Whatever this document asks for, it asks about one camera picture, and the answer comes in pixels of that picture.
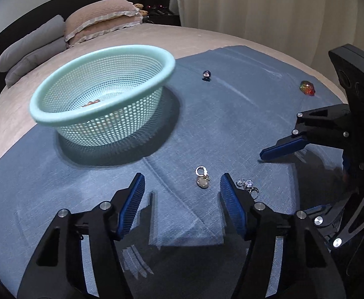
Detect blue cloth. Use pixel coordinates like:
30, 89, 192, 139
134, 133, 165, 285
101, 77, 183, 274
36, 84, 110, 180
0, 45, 359, 299

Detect beige bed sheet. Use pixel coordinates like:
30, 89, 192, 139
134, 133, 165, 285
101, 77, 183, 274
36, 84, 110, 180
0, 22, 352, 178

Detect pearl pendant earring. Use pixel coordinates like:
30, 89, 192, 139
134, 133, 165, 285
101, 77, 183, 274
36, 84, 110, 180
195, 166, 211, 190

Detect black nightstand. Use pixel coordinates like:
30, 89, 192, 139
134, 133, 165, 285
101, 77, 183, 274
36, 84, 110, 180
147, 13, 182, 27

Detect black headboard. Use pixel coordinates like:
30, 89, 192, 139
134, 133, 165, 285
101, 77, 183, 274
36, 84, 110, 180
0, 0, 173, 79

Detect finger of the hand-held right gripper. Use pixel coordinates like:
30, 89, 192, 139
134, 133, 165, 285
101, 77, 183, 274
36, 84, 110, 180
303, 183, 364, 250
259, 104, 353, 162

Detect grey pillow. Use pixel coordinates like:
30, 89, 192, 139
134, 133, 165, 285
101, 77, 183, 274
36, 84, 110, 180
0, 14, 66, 72
4, 36, 67, 88

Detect green plastic mesh basket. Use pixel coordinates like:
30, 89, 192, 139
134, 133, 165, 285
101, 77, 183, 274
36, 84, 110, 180
29, 45, 177, 148

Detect cream curtain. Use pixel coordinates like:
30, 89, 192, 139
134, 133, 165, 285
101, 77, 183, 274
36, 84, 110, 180
174, 0, 364, 108

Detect dark items with red lights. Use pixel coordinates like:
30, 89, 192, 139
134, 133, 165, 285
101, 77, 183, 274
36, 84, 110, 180
143, 4, 177, 16

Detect brown teddy bear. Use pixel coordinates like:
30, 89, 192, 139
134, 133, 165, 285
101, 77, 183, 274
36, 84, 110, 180
134, 3, 150, 17

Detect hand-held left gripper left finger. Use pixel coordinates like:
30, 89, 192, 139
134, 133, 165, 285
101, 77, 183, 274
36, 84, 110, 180
17, 172, 146, 299

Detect amber red brooch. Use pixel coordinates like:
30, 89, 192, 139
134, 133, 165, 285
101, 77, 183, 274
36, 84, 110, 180
299, 80, 316, 97

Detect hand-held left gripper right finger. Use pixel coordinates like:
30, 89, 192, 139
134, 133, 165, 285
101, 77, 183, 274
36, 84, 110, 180
219, 172, 346, 299

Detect pink ruffled pillow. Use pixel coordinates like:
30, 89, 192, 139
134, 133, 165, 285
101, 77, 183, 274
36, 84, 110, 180
65, 14, 144, 48
64, 0, 141, 35

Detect crystal ring cluster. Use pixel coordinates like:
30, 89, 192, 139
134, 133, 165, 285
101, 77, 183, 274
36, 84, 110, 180
236, 179, 260, 200

